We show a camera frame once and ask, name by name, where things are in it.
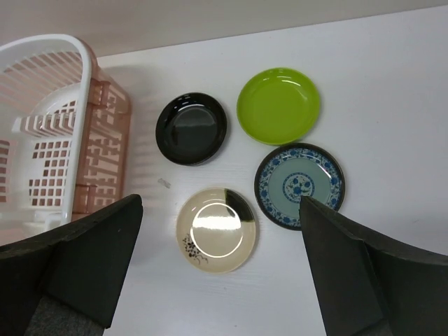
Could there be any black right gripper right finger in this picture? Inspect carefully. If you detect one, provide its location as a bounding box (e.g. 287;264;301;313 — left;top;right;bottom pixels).
300;197;447;335

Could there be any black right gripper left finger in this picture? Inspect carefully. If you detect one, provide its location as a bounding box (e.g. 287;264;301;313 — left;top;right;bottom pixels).
1;194;144;335

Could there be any blue floral plate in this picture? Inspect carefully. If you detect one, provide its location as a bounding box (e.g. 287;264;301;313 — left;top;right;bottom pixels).
254;143;346;231

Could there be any cream plate with black motif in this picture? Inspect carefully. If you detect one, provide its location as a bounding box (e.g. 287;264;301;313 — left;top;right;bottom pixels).
176;187;258;274

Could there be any green plate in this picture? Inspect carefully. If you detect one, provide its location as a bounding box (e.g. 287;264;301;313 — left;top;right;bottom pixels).
236;68;321;146

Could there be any white pink dish rack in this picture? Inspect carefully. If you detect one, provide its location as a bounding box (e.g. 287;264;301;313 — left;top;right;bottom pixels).
1;34;132;245

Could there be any tape scrap on table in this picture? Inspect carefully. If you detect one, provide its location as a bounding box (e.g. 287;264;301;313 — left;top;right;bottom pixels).
157;178;171;189

